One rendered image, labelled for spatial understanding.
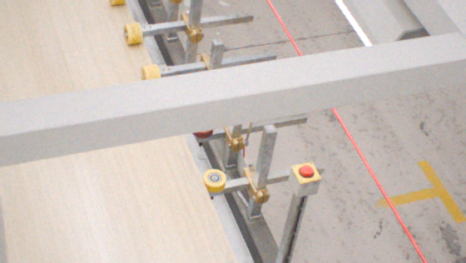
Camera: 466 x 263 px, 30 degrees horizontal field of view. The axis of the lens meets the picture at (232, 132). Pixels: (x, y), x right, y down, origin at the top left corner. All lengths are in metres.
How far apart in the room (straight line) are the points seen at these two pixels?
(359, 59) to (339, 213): 3.12
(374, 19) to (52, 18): 2.39
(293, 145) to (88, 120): 3.49
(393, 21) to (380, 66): 0.22
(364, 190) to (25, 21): 1.80
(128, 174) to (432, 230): 1.76
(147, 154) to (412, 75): 2.03
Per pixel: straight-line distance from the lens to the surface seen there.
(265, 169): 2.93
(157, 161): 3.00
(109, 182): 2.93
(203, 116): 0.97
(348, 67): 1.03
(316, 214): 4.12
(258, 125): 3.22
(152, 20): 3.89
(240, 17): 3.52
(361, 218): 4.16
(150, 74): 3.20
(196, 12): 3.37
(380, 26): 1.28
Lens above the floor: 3.12
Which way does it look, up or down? 45 degrees down
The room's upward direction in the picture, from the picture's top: 9 degrees clockwise
